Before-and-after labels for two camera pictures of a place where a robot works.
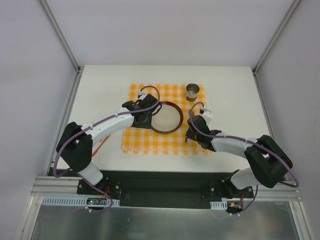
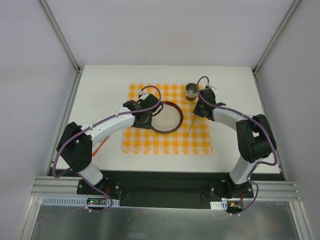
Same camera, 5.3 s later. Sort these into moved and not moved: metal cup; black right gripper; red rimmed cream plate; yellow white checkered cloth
Moved: black right gripper
Not moved: red rimmed cream plate; yellow white checkered cloth; metal cup
